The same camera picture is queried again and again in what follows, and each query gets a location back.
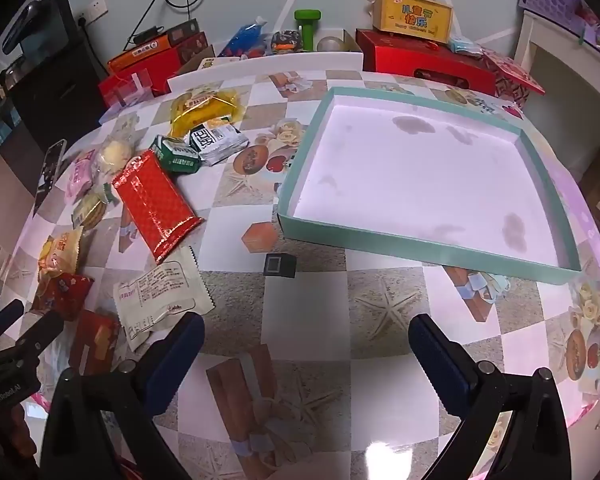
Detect black smartphone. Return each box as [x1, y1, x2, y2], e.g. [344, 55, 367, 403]
[32, 139, 68, 218]

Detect steel kettle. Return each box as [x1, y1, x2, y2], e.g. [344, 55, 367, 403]
[0, 55, 28, 96]

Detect large red patterned snack packet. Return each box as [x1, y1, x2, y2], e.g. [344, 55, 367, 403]
[111, 150, 203, 266]

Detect blue bead-filled bottle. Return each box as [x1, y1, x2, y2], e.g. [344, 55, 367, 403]
[217, 16, 268, 58]

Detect small black square block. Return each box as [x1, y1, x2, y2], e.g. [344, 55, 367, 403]
[263, 254, 297, 279]

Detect yellow soft bread packet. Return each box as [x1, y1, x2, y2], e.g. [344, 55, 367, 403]
[170, 87, 243, 138]

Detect tan and orange snack packet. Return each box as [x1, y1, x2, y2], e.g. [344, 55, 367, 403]
[37, 226, 84, 281]

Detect clear plastic bottle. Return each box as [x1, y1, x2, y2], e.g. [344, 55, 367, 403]
[316, 35, 348, 53]

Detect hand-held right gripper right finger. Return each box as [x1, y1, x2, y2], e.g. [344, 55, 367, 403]
[408, 313, 573, 480]

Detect cardboard box with white front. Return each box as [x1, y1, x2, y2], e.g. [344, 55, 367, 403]
[167, 30, 366, 95]

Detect red box-shaped snack packet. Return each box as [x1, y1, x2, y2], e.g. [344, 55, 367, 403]
[70, 310, 122, 376]

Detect green snack packet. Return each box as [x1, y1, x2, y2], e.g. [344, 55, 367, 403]
[150, 135, 202, 175]

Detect white printed snack packet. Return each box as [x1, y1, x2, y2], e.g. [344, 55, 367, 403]
[112, 246, 216, 353]

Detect dark flat box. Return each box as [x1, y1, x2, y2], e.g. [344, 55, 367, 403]
[165, 18, 202, 46]

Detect clear plastic box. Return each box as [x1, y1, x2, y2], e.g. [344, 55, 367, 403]
[102, 71, 153, 108]

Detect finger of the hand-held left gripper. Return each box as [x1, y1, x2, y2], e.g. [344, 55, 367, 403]
[2, 311, 64, 359]
[0, 299, 25, 344]

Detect large red gift box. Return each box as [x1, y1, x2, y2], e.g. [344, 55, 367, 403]
[355, 29, 498, 96]

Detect small red snack packet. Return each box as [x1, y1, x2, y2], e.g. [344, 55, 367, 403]
[30, 272, 95, 322]

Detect dark red patterned box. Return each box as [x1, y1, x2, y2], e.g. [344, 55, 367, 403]
[177, 31, 211, 63]

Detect black power adapter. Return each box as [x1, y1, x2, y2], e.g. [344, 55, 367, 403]
[132, 24, 166, 43]

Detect plain red box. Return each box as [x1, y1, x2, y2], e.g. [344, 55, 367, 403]
[98, 50, 181, 108]

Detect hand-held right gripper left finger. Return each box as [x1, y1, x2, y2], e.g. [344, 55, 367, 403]
[40, 311, 206, 480]

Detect black cable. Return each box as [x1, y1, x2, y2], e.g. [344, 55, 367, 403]
[127, 0, 206, 46]

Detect black countertop appliance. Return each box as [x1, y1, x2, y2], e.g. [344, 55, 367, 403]
[2, 0, 83, 58]

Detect red patterned bag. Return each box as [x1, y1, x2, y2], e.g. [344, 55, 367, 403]
[480, 47, 546, 108]

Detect green dumbbell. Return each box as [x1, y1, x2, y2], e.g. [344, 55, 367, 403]
[294, 10, 322, 52]

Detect white wall socket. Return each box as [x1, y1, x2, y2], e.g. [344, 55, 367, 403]
[77, 0, 108, 23]

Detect black cabinet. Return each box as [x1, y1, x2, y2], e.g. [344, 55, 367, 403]
[0, 40, 111, 153]

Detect orange flat box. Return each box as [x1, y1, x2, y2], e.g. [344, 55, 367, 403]
[107, 35, 173, 73]

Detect yellow gift box with handle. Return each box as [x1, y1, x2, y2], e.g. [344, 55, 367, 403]
[367, 0, 453, 45]

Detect teal shallow cardboard box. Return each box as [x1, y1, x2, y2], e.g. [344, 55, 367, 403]
[277, 86, 582, 286]

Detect cream bun in clear packet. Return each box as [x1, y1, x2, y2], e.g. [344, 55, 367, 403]
[95, 137, 136, 173]

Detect pink snack packet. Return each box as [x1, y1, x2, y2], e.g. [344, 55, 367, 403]
[65, 152, 98, 200]

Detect white furniture frame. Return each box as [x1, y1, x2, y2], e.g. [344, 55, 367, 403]
[512, 10, 600, 181]

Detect light blue packet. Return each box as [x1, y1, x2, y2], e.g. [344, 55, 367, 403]
[447, 35, 483, 56]

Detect small white and yellow box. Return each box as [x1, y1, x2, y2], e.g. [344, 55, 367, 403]
[198, 55, 246, 71]

